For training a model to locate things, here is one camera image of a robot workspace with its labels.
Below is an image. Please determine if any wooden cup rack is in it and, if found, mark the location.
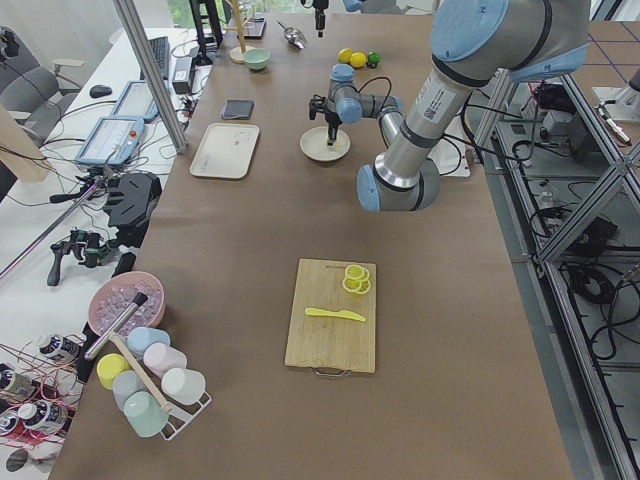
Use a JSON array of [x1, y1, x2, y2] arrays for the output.
[[223, 0, 252, 64]]

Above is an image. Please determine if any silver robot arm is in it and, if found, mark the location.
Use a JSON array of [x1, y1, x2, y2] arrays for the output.
[[300, 0, 590, 212]]

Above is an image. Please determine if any green lime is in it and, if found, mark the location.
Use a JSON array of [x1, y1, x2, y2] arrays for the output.
[[367, 51, 381, 68]]

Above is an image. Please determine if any round white plate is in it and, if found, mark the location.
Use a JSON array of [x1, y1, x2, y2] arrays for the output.
[[299, 127, 351, 162]]

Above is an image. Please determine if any white rectangular tray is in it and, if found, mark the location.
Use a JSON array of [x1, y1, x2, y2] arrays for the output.
[[189, 123, 260, 180]]

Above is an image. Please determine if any pink bowl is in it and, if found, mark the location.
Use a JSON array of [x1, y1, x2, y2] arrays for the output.
[[88, 271, 165, 336]]

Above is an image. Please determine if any blue teach pendant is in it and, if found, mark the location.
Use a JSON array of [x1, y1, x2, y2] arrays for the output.
[[75, 116, 145, 166], [111, 80, 158, 122]]

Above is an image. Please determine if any yellow lemon upper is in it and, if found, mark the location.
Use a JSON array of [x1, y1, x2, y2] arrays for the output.
[[338, 48, 353, 64]]

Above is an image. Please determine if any mint green bowl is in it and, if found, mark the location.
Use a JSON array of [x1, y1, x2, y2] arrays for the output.
[[243, 48, 271, 71]]

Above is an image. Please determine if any yellow lemon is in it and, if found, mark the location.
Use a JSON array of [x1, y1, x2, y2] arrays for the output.
[[338, 48, 353, 64], [348, 51, 368, 69]]

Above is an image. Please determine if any metal scoop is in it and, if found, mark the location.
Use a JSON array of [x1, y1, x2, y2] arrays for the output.
[[277, 21, 307, 50]]

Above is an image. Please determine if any wooden cutting board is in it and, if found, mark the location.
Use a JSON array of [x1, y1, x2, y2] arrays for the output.
[[284, 258, 376, 375]]

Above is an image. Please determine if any black computer mouse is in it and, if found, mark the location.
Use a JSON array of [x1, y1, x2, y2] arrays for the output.
[[89, 85, 113, 99]]

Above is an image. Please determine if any aluminium frame post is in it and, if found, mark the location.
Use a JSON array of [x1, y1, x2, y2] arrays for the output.
[[113, 0, 187, 154]]

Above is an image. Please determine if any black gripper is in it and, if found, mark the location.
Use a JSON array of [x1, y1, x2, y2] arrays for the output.
[[308, 94, 342, 141], [312, 0, 328, 31]]

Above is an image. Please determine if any lemon slice back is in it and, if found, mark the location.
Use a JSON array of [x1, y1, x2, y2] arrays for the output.
[[344, 264, 370, 281]]

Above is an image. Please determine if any yellow lemon lower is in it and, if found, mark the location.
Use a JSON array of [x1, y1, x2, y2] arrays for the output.
[[348, 51, 368, 69]]

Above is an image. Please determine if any yellow plastic knife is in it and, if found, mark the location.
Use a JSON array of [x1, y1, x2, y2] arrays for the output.
[[304, 307, 366, 322]]

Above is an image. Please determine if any grey folded cloth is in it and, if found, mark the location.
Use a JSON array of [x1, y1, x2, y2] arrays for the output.
[[221, 99, 254, 120]]

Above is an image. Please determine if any pastel cups rack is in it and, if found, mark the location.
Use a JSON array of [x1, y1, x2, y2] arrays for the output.
[[99, 332, 213, 442]]

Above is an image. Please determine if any grey office chair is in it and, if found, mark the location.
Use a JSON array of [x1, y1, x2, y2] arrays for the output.
[[1, 26, 85, 146]]

